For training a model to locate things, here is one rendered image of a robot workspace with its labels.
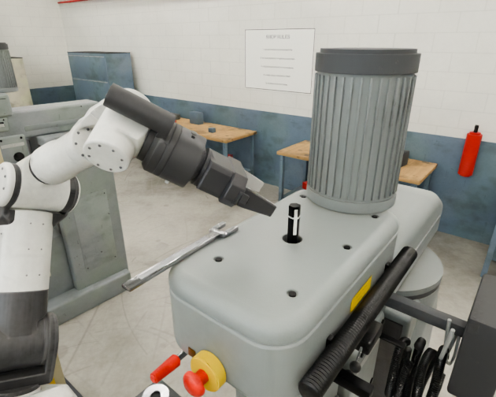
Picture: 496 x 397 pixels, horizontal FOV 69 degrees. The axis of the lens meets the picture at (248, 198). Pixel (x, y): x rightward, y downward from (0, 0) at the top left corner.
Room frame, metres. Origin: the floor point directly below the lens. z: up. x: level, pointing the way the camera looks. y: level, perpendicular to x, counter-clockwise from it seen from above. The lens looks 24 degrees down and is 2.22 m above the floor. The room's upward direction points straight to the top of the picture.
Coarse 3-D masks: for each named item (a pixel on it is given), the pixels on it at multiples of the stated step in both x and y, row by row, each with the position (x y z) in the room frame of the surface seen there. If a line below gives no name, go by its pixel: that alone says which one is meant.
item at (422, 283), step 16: (432, 256) 1.04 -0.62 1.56; (416, 272) 0.95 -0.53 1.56; (432, 272) 0.95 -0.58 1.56; (400, 288) 0.87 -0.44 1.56; (416, 288) 0.87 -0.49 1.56; (432, 288) 0.89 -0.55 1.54; (432, 304) 0.90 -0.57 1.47; (400, 320) 0.79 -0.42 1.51; (416, 320) 0.85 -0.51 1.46; (400, 336) 0.78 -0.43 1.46; (416, 336) 0.84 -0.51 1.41; (384, 352) 0.80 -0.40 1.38; (384, 368) 0.79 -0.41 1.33; (384, 384) 0.79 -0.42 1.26
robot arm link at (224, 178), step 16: (176, 144) 0.52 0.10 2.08; (192, 144) 0.53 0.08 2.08; (176, 160) 0.51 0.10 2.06; (192, 160) 0.52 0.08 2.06; (208, 160) 0.54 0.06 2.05; (224, 160) 0.57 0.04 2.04; (160, 176) 0.53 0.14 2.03; (176, 176) 0.52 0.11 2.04; (192, 176) 0.53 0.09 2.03; (208, 176) 0.52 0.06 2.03; (224, 176) 0.52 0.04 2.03; (240, 176) 0.52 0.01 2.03; (208, 192) 0.52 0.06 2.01; (224, 192) 0.51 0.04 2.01; (240, 192) 0.51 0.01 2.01
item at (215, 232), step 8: (216, 224) 0.63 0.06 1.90; (224, 224) 0.63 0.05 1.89; (216, 232) 0.59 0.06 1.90; (224, 232) 0.59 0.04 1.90; (232, 232) 0.60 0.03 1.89; (200, 240) 0.56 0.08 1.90; (208, 240) 0.57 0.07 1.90; (184, 248) 0.54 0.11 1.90; (192, 248) 0.54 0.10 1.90; (200, 248) 0.55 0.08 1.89; (176, 256) 0.51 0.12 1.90; (184, 256) 0.52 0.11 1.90; (160, 264) 0.49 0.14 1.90; (168, 264) 0.49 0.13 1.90; (144, 272) 0.47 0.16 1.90; (152, 272) 0.47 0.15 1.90; (160, 272) 0.47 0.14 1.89; (128, 280) 0.45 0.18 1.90; (136, 280) 0.45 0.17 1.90; (144, 280) 0.45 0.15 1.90; (128, 288) 0.43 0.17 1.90
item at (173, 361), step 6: (174, 354) 0.48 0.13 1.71; (180, 354) 0.49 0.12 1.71; (186, 354) 0.49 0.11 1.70; (168, 360) 0.47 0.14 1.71; (174, 360) 0.47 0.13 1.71; (180, 360) 0.48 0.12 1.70; (162, 366) 0.46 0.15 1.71; (168, 366) 0.46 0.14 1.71; (174, 366) 0.46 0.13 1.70; (156, 372) 0.45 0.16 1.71; (162, 372) 0.45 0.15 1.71; (168, 372) 0.45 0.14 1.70; (150, 378) 0.44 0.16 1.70; (156, 378) 0.44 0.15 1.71; (162, 378) 0.45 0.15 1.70
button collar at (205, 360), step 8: (200, 352) 0.42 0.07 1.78; (208, 352) 0.41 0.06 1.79; (192, 360) 0.41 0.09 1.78; (200, 360) 0.40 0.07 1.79; (208, 360) 0.40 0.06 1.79; (216, 360) 0.40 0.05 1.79; (192, 368) 0.41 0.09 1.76; (200, 368) 0.40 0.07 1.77; (208, 368) 0.39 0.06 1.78; (216, 368) 0.39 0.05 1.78; (208, 376) 0.39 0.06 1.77; (216, 376) 0.38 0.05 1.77; (224, 376) 0.39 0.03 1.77; (208, 384) 0.39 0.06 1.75; (216, 384) 0.38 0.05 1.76
